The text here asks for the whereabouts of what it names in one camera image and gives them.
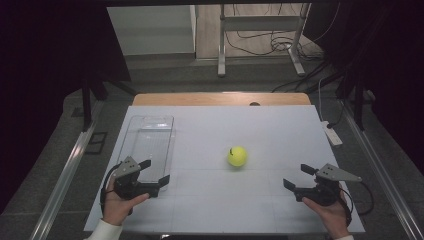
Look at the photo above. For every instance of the yellow tennis ball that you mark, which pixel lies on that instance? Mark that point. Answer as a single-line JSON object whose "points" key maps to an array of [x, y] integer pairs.
{"points": [[237, 156]]}

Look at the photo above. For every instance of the black floor frame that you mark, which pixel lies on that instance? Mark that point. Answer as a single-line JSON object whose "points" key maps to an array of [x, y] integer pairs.
{"points": [[96, 143]]}

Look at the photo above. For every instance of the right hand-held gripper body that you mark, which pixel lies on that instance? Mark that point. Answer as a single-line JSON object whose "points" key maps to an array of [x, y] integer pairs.
{"points": [[321, 191]]}

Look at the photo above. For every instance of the white table cover sheet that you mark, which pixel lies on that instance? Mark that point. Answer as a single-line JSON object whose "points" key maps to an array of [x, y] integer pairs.
{"points": [[233, 200]]}

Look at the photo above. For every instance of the white power strip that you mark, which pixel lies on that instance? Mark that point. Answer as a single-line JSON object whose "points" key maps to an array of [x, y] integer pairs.
{"points": [[331, 133]]}

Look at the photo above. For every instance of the clear plastic container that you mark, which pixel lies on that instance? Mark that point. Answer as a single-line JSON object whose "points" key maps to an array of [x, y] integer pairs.
{"points": [[151, 141]]}

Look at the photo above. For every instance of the white cabinet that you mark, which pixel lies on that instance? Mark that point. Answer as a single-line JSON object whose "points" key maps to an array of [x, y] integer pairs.
{"points": [[150, 30]]}

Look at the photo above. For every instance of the black metal stand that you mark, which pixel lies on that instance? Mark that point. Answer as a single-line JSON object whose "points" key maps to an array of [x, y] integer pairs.
{"points": [[86, 106], [358, 106]]}

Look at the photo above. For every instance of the wooden table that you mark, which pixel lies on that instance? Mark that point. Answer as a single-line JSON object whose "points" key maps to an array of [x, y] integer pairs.
{"points": [[200, 99]]}

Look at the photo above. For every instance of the dark curtain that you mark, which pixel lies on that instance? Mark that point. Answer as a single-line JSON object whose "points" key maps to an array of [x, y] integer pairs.
{"points": [[40, 83], [393, 66]]}

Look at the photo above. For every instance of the grey metal desk frame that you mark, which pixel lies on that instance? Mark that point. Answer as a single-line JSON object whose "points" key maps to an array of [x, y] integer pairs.
{"points": [[260, 23]]}

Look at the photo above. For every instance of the person's right hand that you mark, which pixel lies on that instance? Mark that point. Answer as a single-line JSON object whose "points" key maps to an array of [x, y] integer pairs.
{"points": [[330, 215]]}

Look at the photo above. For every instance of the aluminium rail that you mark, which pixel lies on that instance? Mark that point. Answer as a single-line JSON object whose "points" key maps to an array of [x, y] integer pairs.
{"points": [[66, 173], [383, 173]]}

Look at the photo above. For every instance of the person's left hand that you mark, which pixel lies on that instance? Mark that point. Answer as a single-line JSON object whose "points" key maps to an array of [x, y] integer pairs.
{"points": [[116, 206]]}

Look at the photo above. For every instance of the dark round table grommet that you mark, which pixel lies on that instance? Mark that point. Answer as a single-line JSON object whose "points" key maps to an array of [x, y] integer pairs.
{"points": [[254, 104]]}

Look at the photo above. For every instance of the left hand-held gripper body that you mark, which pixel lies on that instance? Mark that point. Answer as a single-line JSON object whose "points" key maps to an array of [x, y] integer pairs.
{"points": [[128, 185]]}

